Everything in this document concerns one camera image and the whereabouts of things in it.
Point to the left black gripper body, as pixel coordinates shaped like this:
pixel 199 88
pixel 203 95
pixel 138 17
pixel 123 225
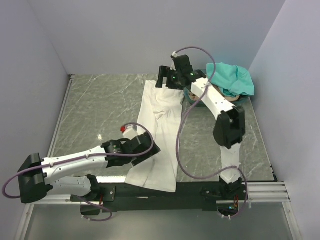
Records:
pixel 136 159

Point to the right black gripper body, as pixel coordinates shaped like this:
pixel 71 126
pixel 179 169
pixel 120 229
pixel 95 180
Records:
pixel 172 82

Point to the white printed t shirt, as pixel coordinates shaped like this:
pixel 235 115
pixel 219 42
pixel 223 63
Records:
pixel 161 113

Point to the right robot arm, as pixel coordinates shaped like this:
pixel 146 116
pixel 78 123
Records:
pixel 229 128

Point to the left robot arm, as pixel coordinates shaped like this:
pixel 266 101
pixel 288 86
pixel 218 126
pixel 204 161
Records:
pixel 42 177

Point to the beige t shirt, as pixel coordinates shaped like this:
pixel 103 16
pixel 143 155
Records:
pixel 194 97

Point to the teal t shirt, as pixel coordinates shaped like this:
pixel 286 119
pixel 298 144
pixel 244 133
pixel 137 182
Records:
pixel 233 80

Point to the teal plastic laundry basket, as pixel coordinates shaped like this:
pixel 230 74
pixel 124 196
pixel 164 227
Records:
pixel 242 98

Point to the black base crossbar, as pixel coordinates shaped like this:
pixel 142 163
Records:
pixel 188 196

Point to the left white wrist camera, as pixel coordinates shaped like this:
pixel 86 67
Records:
pixel 128 132

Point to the aluminium frame rail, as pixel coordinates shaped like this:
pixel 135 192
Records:
pixel 258 192

